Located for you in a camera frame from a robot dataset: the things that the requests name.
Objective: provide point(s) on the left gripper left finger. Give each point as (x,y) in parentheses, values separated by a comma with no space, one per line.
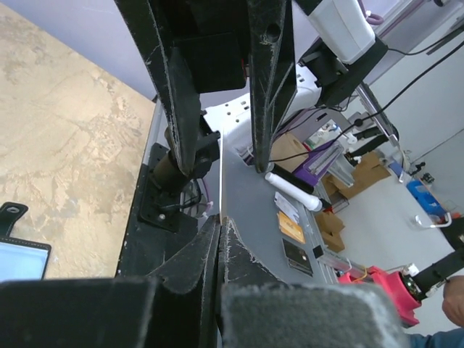
(173,306)

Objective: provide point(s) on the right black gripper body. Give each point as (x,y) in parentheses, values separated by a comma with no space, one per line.
(213,38)

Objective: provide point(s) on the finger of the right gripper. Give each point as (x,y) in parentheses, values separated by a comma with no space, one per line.
(272,72)
(170,74)

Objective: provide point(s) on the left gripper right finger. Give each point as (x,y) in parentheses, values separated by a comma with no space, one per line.
(259,310)

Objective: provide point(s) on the black leather card holder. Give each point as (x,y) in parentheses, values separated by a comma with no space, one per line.
(21,260)

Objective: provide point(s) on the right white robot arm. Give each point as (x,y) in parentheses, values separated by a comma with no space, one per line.
(345,51)

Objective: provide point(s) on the black card on desk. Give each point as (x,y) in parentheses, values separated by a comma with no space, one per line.
(297,258)

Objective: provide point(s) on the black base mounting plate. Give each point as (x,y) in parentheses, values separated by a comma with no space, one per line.
(153,235)

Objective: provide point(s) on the white tube on desk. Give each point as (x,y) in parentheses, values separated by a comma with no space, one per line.
(310,202)

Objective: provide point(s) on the pink plastic fixture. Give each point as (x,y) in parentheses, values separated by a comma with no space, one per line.
(401,289)

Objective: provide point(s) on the cardboard box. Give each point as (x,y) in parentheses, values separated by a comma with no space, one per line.
(370,171)

